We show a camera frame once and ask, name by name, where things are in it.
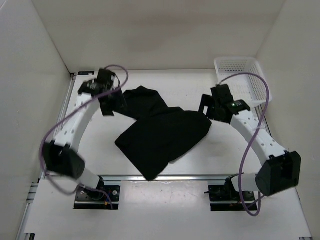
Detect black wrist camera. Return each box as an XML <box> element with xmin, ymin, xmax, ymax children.
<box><xmin>211</xmin><ymin>84</ymin><xmax>234</xmax><ymax>105</ymax></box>
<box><xmin>96</xmin><ymin>68</ymin><xmax>116</xmax><ymax>88</ymax></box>

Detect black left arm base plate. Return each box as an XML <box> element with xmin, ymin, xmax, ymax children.
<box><xmin>73</xmin><ymin>184</ymin><xmax>121</xmax><ymax>210</ymax></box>

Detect aluminium table edge rail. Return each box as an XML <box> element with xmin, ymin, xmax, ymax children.
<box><xmin>102</xmin><ymin>174</ymin><xmax>231</xmax><ymax>182</ymax></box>

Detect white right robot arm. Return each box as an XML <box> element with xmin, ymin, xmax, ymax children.
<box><xmin>199</xmin><ymin>94</ymin><xmax>302</xmax><ymax>200</ymax></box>

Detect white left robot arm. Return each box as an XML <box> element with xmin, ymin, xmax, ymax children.
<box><xmin>40</xmin><ymin>78</ymin><xmax>128</xmax><ymax>200</ymax></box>

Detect black shorts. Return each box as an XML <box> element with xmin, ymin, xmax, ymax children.
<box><xmin>115</xmin><ymin>86</ymin><xmax>212</xmax><ymax>181</ymax></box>

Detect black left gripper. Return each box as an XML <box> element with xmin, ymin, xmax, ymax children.
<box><xmin>100</xmin><ymin>86</ymin><xmax>128</xmax><ymax>117</ymax></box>

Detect black corner label tag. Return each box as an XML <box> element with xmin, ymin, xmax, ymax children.
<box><xmin>77</xmin><ymin>71</ymin><xmax>95</xmax><ymax>76</ymax></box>

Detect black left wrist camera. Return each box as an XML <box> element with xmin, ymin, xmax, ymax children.
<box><xmin>96</xmin><ymin>68</ymin><xmax>116</xmax><ymax>88</ymax></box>

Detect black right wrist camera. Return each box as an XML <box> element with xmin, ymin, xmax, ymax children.
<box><xmin>211</xmin><ymin>84</ymin><xmax>234</xmax><ymax>105</ymax></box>

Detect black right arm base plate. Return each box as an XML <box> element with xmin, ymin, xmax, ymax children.
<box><xmin>204</xmin><ymin>184</ymin><xmax>258</xmax><ymax>212</ymax></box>

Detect white perforated plastic basket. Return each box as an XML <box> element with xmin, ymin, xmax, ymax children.
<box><xmin>214</xmin><ymin>56</ymin><xmax>267</xmax><ymax>108</ymax></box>

